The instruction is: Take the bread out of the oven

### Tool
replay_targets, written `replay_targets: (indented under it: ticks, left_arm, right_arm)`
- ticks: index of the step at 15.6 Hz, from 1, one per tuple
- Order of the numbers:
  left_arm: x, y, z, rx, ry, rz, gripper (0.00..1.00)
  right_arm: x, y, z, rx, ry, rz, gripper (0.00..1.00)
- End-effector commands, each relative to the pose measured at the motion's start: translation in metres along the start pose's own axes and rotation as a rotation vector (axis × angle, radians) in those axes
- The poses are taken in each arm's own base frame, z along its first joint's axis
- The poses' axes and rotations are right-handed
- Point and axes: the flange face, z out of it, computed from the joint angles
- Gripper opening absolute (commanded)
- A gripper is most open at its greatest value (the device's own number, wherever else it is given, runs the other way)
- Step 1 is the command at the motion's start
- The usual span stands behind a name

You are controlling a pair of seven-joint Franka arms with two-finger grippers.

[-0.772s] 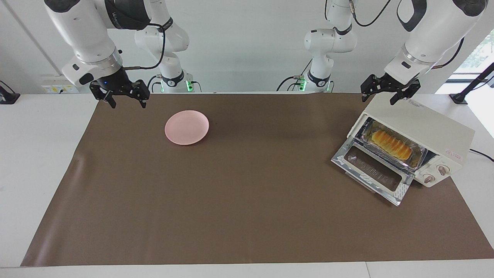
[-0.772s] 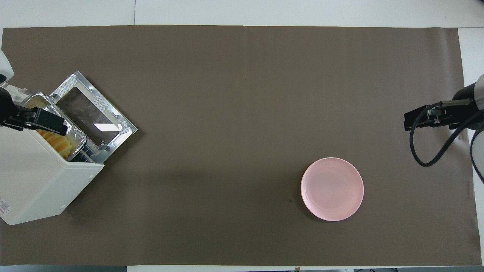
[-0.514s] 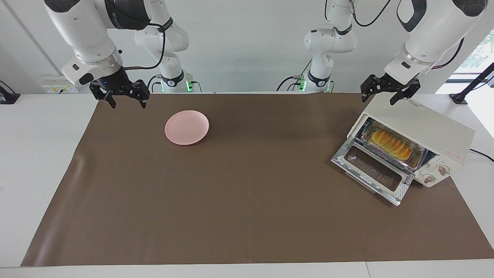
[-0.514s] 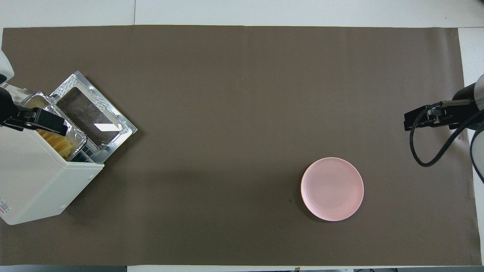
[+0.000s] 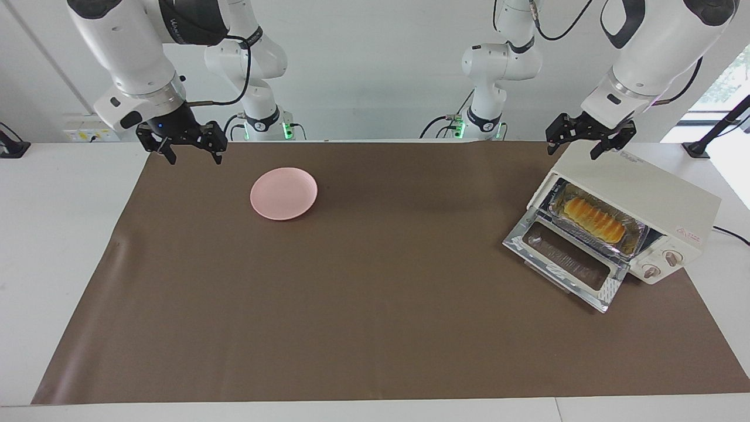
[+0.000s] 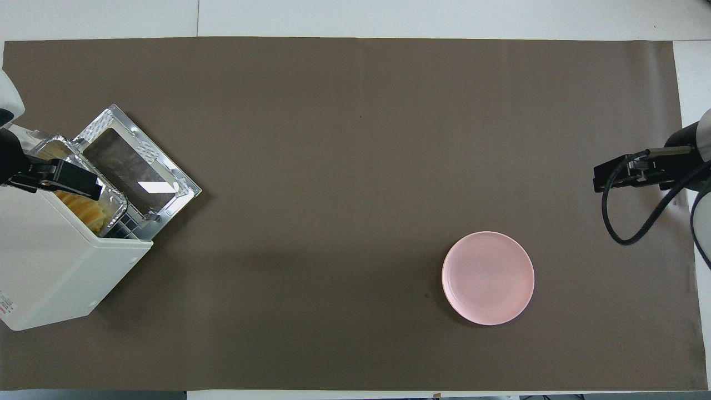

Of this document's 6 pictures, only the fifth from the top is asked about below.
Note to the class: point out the brown table mat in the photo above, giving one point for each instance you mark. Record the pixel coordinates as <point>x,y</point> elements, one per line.
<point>375,305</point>

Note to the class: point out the cream white toaster oven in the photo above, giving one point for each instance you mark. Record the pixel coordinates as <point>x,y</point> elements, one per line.
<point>644,187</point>

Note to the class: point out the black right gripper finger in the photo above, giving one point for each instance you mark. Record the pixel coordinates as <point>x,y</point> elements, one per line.
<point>158,145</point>
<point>215,138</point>

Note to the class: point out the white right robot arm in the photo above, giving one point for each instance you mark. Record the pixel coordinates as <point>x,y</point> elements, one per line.
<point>135,58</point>

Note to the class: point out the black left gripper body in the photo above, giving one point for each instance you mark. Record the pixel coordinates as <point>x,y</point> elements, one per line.
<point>589,128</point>

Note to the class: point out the black clamp stand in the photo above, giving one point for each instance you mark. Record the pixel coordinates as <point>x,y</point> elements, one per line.
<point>12,149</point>
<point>697,147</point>

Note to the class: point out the white wall outlet box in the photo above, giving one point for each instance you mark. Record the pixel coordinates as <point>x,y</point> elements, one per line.
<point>94,128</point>

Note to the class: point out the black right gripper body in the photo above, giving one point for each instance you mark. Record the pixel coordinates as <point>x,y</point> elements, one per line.
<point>173,126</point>

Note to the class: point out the golden sliced bread loaf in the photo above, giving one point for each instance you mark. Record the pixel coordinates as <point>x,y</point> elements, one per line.
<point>592,218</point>

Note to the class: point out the aluminium foil tray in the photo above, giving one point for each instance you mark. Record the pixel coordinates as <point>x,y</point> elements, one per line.
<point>636,237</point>

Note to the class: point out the pink round plate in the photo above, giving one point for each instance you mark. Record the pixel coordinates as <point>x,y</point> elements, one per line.
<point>284,193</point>

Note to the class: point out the beige oven knob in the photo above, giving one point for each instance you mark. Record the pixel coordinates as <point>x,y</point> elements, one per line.
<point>674,257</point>
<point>651,271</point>

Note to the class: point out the chrome glass oven door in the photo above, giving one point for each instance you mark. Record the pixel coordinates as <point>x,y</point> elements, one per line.
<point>562,258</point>

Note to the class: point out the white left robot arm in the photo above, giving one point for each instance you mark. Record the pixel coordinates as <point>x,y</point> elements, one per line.
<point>656,53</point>

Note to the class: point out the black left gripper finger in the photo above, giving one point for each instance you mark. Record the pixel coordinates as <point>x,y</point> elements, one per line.
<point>559,130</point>
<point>621,136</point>

